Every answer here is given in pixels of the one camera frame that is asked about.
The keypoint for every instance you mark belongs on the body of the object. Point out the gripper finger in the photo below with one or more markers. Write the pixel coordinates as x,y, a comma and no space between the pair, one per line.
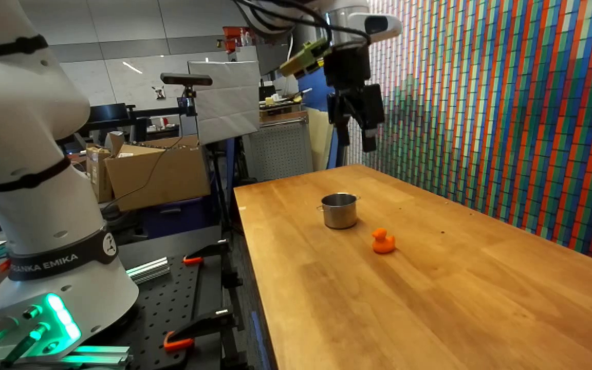
372,110
341,121

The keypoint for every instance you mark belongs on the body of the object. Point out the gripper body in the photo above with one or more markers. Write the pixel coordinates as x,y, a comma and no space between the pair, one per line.
347,67

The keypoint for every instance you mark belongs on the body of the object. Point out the small steel pot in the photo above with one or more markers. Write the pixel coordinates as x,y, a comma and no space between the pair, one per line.
339,211

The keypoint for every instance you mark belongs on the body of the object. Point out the orange rubber duck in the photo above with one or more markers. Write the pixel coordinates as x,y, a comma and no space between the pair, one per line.
382,242

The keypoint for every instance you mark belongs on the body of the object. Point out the beige board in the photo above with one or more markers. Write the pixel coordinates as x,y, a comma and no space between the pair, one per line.
319,139

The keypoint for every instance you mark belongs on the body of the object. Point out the blue board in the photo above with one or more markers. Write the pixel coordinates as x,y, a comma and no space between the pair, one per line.
316,90

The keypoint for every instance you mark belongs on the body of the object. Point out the perforated metal cabinet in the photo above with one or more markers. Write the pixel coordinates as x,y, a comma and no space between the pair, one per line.
279,151

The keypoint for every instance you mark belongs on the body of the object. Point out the white folded panel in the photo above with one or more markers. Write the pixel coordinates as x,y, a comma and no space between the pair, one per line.
226,100

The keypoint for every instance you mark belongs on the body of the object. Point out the orange and black clamp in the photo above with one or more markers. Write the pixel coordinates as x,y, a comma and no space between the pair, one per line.
206,253
198,326

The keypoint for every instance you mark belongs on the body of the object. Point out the blue storage bin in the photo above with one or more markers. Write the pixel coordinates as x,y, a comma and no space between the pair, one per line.
178,216

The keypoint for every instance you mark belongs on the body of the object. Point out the large cardboard box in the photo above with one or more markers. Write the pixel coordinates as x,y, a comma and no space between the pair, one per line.
160,174

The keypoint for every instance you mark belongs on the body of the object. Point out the aluminium profile bar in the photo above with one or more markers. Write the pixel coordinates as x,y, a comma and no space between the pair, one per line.
98,355
148,270

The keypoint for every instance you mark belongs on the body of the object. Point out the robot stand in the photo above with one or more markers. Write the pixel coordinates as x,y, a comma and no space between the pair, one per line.
172,303

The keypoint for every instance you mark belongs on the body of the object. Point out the small cardboard box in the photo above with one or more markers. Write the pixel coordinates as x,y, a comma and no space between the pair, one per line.
98,174

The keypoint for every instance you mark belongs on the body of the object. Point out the camera on mount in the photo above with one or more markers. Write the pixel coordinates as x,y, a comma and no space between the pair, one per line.
186,79

